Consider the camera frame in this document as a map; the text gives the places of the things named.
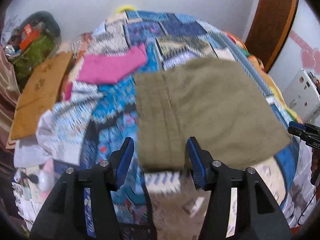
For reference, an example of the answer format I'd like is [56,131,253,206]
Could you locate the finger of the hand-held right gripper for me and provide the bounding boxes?
[287,121,320,153]

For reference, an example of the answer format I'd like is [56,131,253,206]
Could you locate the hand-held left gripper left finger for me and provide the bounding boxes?
[29,137,135,240]

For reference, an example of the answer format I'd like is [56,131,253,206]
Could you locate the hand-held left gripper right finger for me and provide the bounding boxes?
[185,136,292,240]

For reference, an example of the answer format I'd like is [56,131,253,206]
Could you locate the olive green pants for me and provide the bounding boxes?
[134,58,292,171]

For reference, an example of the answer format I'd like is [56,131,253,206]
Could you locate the white appliance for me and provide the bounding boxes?
[281,68,320,124]

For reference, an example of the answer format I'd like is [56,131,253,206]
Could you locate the white patterned cloth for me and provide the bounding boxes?
[13,85,100,168]

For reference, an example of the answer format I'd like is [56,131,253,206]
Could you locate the blue patchwork blanket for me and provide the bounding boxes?
[50,10,300,225]

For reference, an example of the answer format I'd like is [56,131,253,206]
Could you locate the pink folded garment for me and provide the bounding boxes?
[78,43,148,85]

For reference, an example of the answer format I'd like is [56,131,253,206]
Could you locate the brown paw print mat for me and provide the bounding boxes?
[9,51,74,140]

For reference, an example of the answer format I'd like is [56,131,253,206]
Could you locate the green bag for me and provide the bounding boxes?
[12,34,56,85]

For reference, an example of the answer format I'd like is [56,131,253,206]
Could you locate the orange box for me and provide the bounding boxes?
[19,25,41,51]

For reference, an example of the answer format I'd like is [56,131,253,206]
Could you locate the black cable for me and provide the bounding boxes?
[297,180,318,227]

